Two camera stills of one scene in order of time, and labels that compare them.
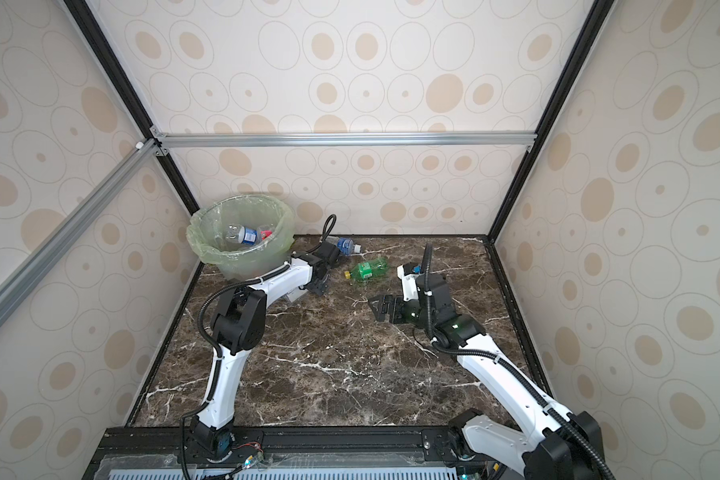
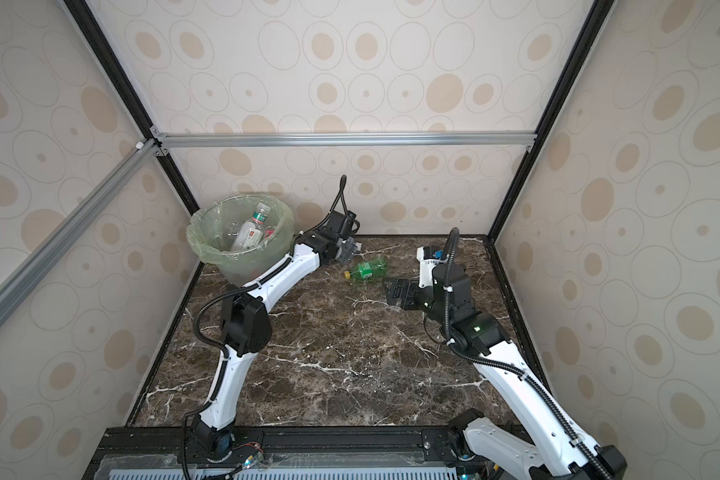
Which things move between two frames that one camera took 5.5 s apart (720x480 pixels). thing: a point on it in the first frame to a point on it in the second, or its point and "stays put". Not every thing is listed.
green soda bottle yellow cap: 368,270 stays put
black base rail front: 295,453 stays put
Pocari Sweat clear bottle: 346,245 stays put
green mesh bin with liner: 244,235 stays put
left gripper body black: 320,289 to 317,234
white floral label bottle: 296,293 to 250,231
